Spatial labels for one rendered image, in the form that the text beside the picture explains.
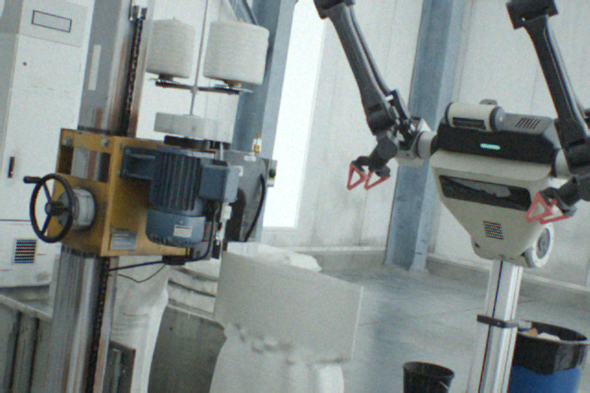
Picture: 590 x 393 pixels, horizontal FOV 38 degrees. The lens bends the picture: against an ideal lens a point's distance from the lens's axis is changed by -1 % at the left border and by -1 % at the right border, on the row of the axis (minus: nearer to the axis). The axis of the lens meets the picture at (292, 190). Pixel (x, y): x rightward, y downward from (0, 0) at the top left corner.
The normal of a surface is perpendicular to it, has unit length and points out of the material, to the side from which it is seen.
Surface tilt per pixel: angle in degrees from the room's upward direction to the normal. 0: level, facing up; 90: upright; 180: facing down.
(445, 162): 40
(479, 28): 90
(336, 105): 90
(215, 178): 90
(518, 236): 130
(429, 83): 90
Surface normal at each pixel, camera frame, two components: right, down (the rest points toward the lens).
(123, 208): 0.78, 0.15
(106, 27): -0.61, -0.05
